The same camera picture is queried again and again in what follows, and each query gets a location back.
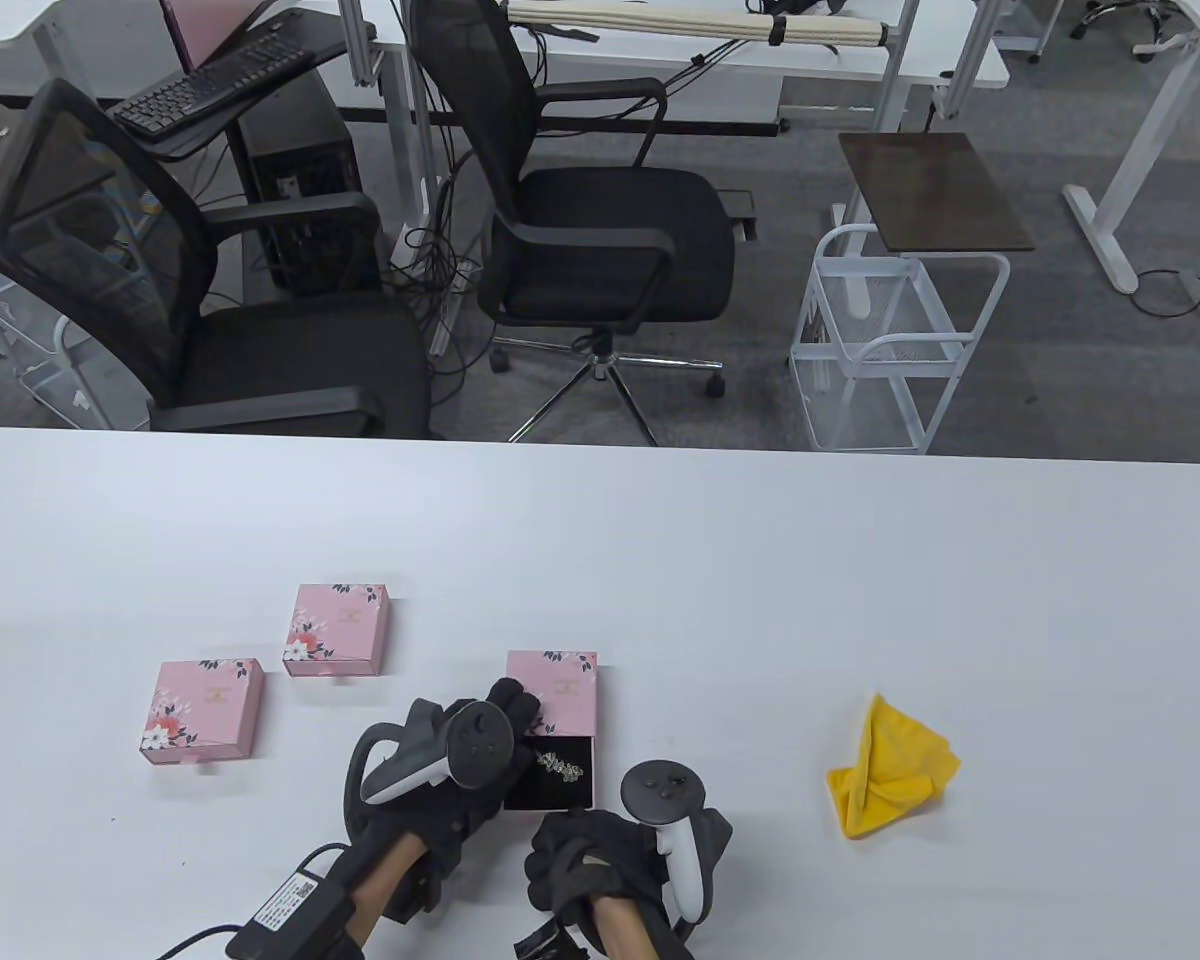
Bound white wire cart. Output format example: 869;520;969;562
788;225;1011;456
0;238;151;431

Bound black glove cable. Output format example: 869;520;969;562
155;925;246;960

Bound white desk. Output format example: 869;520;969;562
340;0;1011;216
0;0;351;101
1063;0;1200;366

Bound person's right hand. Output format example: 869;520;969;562
523;808;734;926

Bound black mesh office chair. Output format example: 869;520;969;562
0;78;446;441

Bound pink floral box sleeve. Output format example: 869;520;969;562
505;650;599;741

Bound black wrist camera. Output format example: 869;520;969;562
515;920;581;960
390;865;441;921

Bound distant chair base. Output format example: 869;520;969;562
1072;0;1196;59

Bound black computer tower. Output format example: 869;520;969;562
238;75;383;296

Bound person's left hand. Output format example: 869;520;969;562
345;678;544;866

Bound pink floral jewelry box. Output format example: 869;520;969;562
282;584;392;678
140;659;266;766

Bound dark wooden board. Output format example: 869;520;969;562
838;132;1036;253

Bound tangle of black cables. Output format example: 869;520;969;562
385;170;486;381

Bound black forearm sensor box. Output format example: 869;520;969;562
225;845;361;960

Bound black keyboard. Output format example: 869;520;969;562
110;35;319;139

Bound yellow cloth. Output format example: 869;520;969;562
825;692;962;839

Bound black keyboard tray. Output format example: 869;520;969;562
110;20;376;161

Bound black office chair chrome base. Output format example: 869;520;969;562
407;0;758;446

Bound person's left forearm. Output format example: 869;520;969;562
345;835;431;946

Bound grey handheld controller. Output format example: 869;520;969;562
620;762;711;926
345;698;515;807

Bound person's right forearm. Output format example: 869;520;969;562
590;897;686;960

